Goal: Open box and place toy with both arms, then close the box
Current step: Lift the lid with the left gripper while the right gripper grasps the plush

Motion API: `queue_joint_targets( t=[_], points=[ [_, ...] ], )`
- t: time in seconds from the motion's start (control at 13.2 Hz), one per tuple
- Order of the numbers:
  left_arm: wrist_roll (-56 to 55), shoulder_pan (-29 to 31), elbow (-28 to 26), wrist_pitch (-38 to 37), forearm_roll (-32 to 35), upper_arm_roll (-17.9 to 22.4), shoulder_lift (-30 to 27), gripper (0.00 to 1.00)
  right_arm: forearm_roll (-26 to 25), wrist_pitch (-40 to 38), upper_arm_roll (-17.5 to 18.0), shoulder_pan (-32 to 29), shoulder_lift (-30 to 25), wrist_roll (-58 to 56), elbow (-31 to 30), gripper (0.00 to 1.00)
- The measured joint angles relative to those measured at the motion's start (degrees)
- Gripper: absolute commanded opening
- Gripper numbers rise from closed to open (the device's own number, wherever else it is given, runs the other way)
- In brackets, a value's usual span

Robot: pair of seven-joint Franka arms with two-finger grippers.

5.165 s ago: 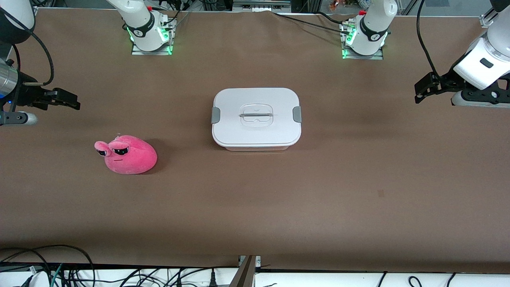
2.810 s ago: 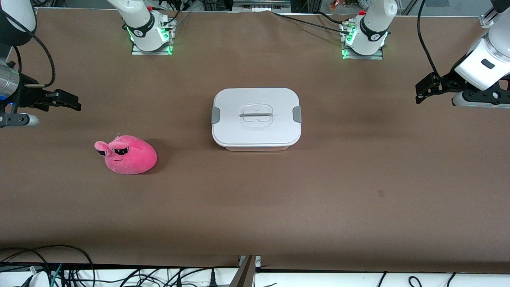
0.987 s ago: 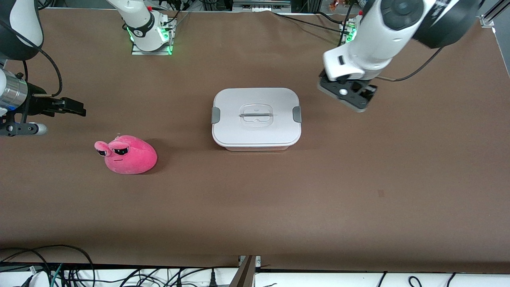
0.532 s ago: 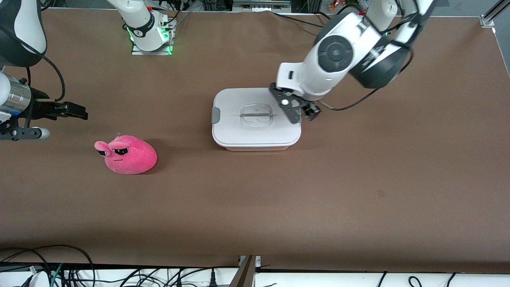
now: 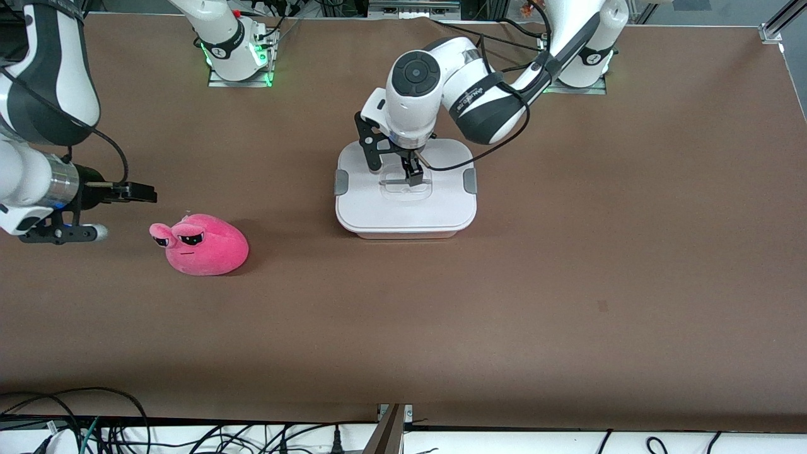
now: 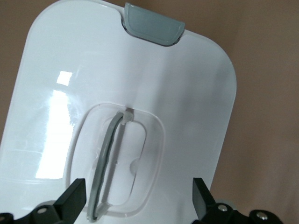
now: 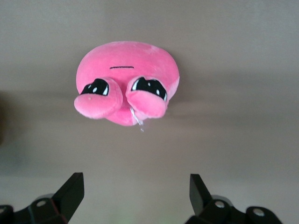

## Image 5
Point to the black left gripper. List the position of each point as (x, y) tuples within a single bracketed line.
[(410, 163)]

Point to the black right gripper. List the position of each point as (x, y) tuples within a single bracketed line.
[(93, 192)]

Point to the white box lid grey clips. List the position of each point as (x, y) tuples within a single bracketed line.
[(403, 214)]

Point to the pink plush toy with eyes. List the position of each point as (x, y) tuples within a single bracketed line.
[(208, 249)]

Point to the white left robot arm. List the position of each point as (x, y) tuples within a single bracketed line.
[(479, 94)]

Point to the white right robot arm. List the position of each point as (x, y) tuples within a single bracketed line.
[(25, 176)]

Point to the pink translucent plastic box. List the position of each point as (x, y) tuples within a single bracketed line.
[(410, 235)]

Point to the brown table cover sheet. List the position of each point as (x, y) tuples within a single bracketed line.
[(403, 328)]

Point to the small orange item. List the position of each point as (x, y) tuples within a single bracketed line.
[(533, 7)]

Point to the black power plug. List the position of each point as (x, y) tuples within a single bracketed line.
[(337, 444)]

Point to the aluminium corner profile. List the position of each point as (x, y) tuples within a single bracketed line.
[(778, 25)]

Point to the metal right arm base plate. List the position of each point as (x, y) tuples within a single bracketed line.
[(239, 83)]

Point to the grey metal rack frame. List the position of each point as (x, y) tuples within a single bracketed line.
[(413, 7)]

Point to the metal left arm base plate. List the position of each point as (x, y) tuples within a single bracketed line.
[(586, 91)]

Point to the aluminium frame profile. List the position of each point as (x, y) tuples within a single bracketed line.
[(384, 435)]

